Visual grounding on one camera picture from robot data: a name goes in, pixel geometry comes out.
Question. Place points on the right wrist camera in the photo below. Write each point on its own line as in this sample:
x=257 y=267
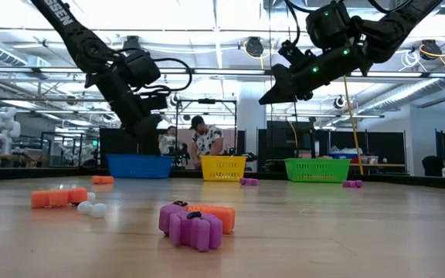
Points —
x=296 y=54

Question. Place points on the blue plastic basket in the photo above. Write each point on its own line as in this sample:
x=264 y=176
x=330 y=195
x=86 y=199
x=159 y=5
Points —
x=139 y=167

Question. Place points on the yellow plastic basket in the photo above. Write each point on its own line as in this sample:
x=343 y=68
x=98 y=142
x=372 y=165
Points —
x=223 y=168

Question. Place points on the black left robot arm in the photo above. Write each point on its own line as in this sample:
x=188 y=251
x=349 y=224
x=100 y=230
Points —
x=75 y=34

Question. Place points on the long ceiling light bar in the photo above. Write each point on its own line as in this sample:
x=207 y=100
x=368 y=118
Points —
x=226 y=72

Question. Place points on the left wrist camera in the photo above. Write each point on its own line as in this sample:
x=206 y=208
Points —
x=155 y=102

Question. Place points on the white container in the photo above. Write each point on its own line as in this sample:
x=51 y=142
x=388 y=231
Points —
x=371 y=159

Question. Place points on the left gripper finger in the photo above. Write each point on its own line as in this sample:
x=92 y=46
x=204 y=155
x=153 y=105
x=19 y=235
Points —
x=142 y=141
x=155 y=139

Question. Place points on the orange skeleton toy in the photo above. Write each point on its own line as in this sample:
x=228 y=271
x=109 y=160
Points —
x=102 y=180
x=224 y=218
x=58 y=197

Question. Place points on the blue storage bin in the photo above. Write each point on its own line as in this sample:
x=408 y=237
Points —
x=344 y=156

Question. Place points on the black workcell frame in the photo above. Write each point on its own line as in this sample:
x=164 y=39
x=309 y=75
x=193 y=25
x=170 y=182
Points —
x=68 y=133

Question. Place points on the person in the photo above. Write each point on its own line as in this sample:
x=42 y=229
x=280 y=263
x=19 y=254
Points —
x=167 y=143
x=207 y=141

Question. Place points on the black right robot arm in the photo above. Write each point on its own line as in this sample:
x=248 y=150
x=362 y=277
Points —
x=392 y=27

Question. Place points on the green plastic basket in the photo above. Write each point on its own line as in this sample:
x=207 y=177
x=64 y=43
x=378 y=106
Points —
x=317 y=170

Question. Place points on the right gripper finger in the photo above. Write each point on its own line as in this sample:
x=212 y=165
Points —
x=284 y=92
x=286 y=71

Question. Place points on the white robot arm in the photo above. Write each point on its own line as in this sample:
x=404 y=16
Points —
x=4 y=129

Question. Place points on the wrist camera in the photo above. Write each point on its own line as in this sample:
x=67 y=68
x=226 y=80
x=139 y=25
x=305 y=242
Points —
x=155 y=102
x=296 y=54

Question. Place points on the white bone toy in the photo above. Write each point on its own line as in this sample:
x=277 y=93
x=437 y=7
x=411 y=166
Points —
x=99 y=210

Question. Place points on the black office chair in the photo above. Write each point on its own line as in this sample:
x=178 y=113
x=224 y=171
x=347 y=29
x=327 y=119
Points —
x=433 y=166

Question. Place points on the purple skeleton toy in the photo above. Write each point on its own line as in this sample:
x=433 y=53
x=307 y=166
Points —
x=191 y=231
x=248 y=182
x=353 y=184

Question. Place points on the black gantry frame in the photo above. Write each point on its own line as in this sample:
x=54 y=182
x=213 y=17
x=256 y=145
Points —
x=206 y=101

